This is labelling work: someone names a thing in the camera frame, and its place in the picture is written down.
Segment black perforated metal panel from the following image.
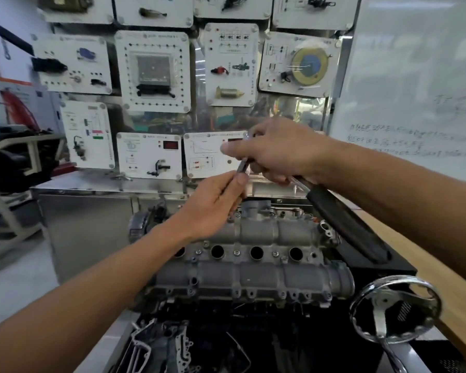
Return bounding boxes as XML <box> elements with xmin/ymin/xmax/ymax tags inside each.
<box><xmin>436</xmin><ymin>357</ymin><xmax>466</xmax><ymax>373</ymax></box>

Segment white panel grey probe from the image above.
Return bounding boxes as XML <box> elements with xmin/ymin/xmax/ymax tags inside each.
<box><xmin>113</xmin><ymin>0</ymin><xmax>194</xmax><ymax>28</ymax></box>

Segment black accelerator pedal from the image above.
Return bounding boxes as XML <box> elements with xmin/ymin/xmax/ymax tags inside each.
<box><xmin>0</xmin><ymin>25</ymin><xmax>69</xmax><ymax>73</ymax></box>

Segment chrome handwheel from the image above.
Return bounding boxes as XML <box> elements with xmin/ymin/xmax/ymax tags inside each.
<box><xmin>349</xmin><ymin>275</ymin><xmax>443</xmax><ymax>373</ymax></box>

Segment clear cased control module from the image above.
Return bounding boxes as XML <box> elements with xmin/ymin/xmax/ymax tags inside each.
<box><xmin>135</xmin><ymin>54</ymin><xmax>176</xmax><ymax>98</ymax></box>

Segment white panel curve graph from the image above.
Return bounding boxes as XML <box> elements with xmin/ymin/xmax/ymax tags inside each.
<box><xmin>183</xmin><ymin>131</ymin><xmax>249</xmax><ymax>179</ymax></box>

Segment person's right hand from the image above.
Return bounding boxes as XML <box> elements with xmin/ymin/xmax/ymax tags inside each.
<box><xmin>219</xmin><ymin>116</ymin><xmax>337</xmax><ymax>187</ymax></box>

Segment white panel green red labels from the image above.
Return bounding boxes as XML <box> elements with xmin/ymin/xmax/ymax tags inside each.
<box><xmin>59</xmin><ymin>101</ymin><xmax>115</xmax><ymax>170</ymax></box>

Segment white panel black switch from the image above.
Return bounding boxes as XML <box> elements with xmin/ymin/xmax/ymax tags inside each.
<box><xmin>271</xmin><ymin>0</ymin><xmax>360</xmax><ymax>32</ymax></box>

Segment large whiteboard on stand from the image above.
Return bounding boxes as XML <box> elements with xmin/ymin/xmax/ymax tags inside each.
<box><xmin>328</xmin><ymin>0</ymin><xmax>466</xmax><ymax>187</ymax></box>

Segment white panel control module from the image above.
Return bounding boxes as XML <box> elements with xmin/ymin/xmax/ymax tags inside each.
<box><xmin>114</xmin><ymin>30</ymin><xmax>191</xmax><ymax>114</ymax></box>

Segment black handled ratchet wrench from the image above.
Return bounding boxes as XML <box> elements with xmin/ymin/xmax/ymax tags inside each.
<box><xmin>235</xmin><ymin>132</ymin><xmax>393</xmax><ymax>265</ymax></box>

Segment grey metal engine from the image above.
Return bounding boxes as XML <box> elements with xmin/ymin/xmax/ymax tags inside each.
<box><xmin>127</xmin><ymin>199</ymin><xmax>356</xmax><ymax>327</ymax></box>

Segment person's left hand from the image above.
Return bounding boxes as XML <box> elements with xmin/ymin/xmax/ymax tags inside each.
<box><xmin>177</xmin><ymin>169</ymin><xmax>251</xmax><ymax>245</ymax></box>

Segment white sensor training panel board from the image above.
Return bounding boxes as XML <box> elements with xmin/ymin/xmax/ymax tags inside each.
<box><xmin>31</xmin><ymin>0</ymin><xmax>360</xmax><ymax>284</ymax></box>

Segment yellow blue disc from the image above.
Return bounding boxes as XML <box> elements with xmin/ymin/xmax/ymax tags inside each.
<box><xmin>291</xmin><ymin>46</ymin><xmax>330</xmax><ymax>87</ymax></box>

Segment white panel yellow disc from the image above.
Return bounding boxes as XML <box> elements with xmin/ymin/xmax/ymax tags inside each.
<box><xmin>258</xmin><ymin>31</ymin><xmax>342</xmax><ymax>99</ymax></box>

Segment engine on beige stand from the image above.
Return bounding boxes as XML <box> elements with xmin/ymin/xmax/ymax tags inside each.
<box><xmin>0</xmin><ymin>134</ymin><xmax>67</xmax><ymax>275</ymax></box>

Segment person's left forearm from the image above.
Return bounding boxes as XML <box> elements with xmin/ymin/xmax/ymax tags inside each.
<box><xmin>0</xmin><ymin>219</ymin><xmax>195</xmax><ymax>373</ymax></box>

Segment grey wall cabinet orange strip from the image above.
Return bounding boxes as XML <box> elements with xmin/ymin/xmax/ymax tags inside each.
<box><xmin>0</xmin><ymin>75</ymin><xmax>63</xmax><ymax>133</ymax></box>

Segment white panel black plug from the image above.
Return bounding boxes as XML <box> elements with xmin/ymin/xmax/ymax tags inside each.
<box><xmin>193</xmin><ymin>0</ymin><xmax>273</xmax><ymax>20</ymax></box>

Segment red hoist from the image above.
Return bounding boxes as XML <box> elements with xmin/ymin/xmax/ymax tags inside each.
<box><xmin>0</xmin><ymin>89</ymin><xmax>41</xmax><ymax>131</ymax></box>

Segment white panel brass filter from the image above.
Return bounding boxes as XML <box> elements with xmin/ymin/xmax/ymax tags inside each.
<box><xmin>203</xmin><ymin>22</ymin><xmax>260</xmax><ymax>108</ymax></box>

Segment white panel black lever sensor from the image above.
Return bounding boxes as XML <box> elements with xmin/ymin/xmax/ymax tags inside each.
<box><xmin>116</xmin><ymin>132</ymin><xmax>183</xmax><ymax>180</ymax></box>

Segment black engine on trolley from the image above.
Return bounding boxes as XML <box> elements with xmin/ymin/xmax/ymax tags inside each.
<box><xmin>0</xmin><ymin>126</ymin><xmax>61</xmax><ymax>195</ymax></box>

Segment person's right forearm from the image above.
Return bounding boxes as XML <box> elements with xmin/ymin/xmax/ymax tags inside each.
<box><xmin>322</xmin><ymin>137</ymin><xmax>466</xmax><ymax>292</ymax></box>

